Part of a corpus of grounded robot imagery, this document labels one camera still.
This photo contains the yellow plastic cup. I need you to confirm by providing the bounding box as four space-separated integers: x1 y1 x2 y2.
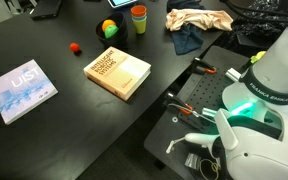
132 18 148 35

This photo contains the blue plastic cup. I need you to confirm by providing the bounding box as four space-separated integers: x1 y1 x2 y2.
131 14 148 22

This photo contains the orange plastic cup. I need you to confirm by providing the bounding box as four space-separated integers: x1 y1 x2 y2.
130 4 148 18

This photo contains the black clamp orange tip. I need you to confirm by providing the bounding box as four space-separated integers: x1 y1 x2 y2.
164 91 195 116
192 57 218 76

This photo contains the tan Intelligent Robotic Systems book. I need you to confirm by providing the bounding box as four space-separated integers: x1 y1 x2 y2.
83 46 152 102

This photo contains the black bowl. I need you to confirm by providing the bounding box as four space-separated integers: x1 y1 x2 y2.
95 12 129 50

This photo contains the dark blue cloth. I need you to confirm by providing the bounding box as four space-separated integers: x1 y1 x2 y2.
166 0 206 56

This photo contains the black perforated breadboard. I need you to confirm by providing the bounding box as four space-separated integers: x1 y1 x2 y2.
185 66 242 133

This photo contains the green toy fruit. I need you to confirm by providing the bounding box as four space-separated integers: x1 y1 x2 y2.
104 24 120 39

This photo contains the small red ball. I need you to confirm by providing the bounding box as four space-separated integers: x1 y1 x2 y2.
69 42 81 53

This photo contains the small clear plastic bag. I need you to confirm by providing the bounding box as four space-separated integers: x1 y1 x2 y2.
184 152 202 170

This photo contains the silver aluminium extrusion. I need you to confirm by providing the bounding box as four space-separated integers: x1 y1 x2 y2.
224 67 242 83

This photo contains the white tablet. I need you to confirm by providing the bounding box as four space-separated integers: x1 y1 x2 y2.
107 0 138 9

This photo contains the peach cloth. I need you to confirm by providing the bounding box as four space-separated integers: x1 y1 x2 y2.
165 8 234 32

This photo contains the tan rubber band loop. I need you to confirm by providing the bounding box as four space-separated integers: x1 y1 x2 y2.
198 158 222 174

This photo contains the yellow green knob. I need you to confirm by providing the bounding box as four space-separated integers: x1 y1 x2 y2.
250 50 267 65

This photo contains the pale blue UIST book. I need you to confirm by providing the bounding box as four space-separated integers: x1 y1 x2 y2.
0 59 59 126

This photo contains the black closed laptop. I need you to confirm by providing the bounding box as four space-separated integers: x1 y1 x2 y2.
29 0 64 20

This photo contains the black speckled bag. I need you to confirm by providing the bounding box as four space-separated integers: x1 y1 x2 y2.
223 0 288 51

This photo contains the thin grey cable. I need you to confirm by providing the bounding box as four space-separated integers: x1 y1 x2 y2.
167 103 215 123

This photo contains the small silver bracket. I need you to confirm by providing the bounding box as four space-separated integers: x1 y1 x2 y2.
202 107 218 118

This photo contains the white handle device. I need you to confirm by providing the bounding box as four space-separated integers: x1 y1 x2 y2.
165 132 218 155

